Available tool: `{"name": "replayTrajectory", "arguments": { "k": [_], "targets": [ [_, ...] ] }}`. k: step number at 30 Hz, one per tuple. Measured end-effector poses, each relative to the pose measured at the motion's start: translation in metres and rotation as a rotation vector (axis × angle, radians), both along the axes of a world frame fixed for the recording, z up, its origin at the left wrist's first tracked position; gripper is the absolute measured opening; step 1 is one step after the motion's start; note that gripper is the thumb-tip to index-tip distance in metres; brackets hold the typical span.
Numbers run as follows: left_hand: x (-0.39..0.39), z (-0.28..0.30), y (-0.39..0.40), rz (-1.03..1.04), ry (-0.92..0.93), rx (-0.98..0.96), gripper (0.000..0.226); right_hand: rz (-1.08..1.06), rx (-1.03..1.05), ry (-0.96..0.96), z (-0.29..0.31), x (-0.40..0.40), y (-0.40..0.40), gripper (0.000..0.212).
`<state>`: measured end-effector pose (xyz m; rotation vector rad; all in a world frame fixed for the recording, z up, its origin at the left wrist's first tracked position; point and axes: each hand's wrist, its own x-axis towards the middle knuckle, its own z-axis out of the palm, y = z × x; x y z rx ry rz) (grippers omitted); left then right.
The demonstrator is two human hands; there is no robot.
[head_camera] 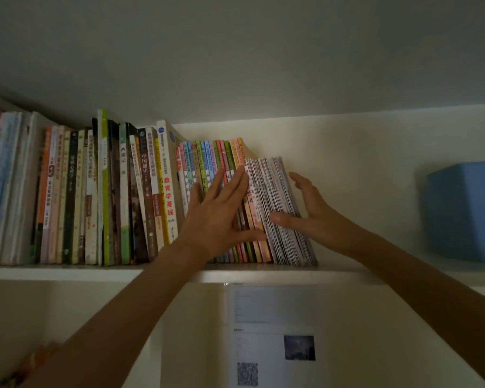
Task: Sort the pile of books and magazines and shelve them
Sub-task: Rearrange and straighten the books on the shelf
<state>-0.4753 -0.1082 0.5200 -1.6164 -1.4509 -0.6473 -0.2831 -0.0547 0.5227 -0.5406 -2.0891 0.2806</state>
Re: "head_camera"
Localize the person's left forearm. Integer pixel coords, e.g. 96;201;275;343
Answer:
20;238;207;388

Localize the colourful stationery bundle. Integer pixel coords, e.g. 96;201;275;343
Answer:
0;341;61;388

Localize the white bookshelf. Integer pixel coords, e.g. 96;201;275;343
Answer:
0;88;485;388

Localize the row of shelved books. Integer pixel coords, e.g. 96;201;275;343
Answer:
0;105;319;267

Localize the white paper sheet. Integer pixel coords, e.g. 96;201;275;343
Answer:
226;283;322;388

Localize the person's left hand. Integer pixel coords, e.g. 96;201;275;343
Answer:
177;165;267;263

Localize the person's right forearm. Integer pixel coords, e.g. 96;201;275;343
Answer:
347;230;485;388

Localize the blue box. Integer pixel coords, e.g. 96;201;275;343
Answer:
422;160;485;263

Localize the person's right hand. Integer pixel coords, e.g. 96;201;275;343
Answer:
268;171;366;259

